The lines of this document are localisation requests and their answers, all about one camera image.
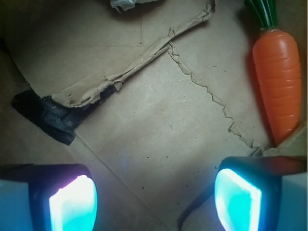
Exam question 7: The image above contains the orange toy carrot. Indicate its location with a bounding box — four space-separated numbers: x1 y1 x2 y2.
244 0 302 145

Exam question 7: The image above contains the brown paper bag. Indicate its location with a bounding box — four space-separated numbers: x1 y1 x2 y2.
0 0 308 231

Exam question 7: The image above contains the crumpled white paper ball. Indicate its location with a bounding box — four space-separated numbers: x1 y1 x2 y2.
110 0 157 13

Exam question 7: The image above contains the black tape strip inside bag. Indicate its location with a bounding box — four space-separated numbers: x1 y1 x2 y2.
12 85 116 145

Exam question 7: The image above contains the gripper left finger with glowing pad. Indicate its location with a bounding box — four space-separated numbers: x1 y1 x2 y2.
0 164 98 231

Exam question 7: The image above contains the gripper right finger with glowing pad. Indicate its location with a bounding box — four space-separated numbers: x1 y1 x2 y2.
214 156 308 231

